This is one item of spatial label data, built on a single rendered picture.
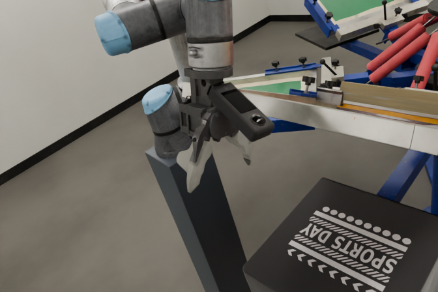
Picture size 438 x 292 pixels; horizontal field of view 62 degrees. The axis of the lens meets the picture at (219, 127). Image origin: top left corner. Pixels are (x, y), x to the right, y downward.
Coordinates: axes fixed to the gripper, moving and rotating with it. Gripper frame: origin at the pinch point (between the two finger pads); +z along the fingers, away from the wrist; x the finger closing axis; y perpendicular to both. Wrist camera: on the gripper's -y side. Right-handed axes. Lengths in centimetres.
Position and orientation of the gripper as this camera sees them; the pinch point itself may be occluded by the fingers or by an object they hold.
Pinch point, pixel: (224, 180)
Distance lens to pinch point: 66.6
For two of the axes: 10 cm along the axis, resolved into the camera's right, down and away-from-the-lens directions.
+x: -7.2, 2.5, -6.5
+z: 0.4, 9.5, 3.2
